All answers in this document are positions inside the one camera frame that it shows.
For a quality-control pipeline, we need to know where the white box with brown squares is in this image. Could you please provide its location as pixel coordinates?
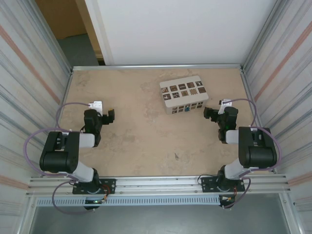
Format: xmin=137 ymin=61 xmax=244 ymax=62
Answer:
xmin=159 ymin=75 xmax=210 ymax=115

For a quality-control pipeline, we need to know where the brown wooden door edge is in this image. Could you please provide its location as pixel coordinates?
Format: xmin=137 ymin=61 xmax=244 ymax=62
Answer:
xmin=75 ymin=0 xmax=104 ymax=59

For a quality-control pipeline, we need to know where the black controller board green light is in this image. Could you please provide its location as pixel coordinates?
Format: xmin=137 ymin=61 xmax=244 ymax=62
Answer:
xmin=84 ymin=198 xmax=104 ymax=211

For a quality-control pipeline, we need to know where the brown cardboard panel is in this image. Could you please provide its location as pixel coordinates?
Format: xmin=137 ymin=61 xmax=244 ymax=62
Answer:
xmin=35 ymin=0 xmax=88 ymax=39

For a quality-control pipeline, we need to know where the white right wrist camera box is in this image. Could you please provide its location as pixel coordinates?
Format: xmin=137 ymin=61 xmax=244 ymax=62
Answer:
xmin=218 ymin=98 xmax=233 ymax=115

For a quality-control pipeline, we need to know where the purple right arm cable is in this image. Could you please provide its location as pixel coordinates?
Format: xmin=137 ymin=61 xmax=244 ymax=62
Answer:
xmin=223 ymin=98 xmax=283 ymax=210

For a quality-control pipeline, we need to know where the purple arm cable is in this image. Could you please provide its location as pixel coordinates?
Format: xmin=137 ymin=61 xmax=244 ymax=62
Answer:
xmin=223 ymin=98 xmax=283 ymax=210
xmin=23 ymin=101 xmax=96 ymax=215

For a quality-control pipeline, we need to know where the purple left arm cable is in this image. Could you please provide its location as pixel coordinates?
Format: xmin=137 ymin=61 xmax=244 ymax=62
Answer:
xmin=23 ymin=101 xmax=96 ymax=215

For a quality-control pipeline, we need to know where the aluminium table side rail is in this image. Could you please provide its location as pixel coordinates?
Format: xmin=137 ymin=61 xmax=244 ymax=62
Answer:
xmin=240 ymin=69 xmax=276 ymax=174
xmin=50 ymin=69 xmax=74 ymax=147

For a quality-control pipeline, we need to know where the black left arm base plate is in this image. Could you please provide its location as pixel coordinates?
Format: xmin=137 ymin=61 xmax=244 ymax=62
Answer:
xmin=72 ymin=178 xmax=116 ymax=195

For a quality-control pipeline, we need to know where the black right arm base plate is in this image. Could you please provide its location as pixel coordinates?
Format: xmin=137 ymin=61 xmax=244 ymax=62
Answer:
xmin=201 ymin=175 xmax=245 ymax=193

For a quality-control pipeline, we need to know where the aluminium table edge rail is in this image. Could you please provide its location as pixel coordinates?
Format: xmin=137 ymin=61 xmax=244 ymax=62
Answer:
xmin=71 ymin=63 xmax=244 ymax=72

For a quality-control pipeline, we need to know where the red yellow wire bundle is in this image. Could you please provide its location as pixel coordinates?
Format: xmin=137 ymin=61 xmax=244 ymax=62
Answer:
xmin=101 ymin=185 xmax=115 ymax=203
xmin=219 ymin=186 xmax=238 ymax=203

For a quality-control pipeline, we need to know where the wide aluminium mounting rail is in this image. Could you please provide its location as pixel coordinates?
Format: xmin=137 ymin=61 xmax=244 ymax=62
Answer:
xmin=26 ymin=174 xmax=292 ymax=197

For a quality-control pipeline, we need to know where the aluminium frame post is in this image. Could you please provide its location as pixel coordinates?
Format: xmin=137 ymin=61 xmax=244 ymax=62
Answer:
xmin=31 ymin=0 xmax=74 ymax=74
xmin=243 ymin=0 xmax=287 ymax=70

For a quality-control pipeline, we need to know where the grey slotted cable duct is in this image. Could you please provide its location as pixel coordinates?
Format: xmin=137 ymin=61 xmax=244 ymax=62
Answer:
xmin=36 ymin=196 xmax=221 ymax=207

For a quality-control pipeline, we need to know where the aluminium frame leg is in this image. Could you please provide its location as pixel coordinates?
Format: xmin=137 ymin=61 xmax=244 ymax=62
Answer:
xmin=16 ymin=195 xmax=37 ymax=234
xmin=279 ymin=192 xmax=301 ymax=234

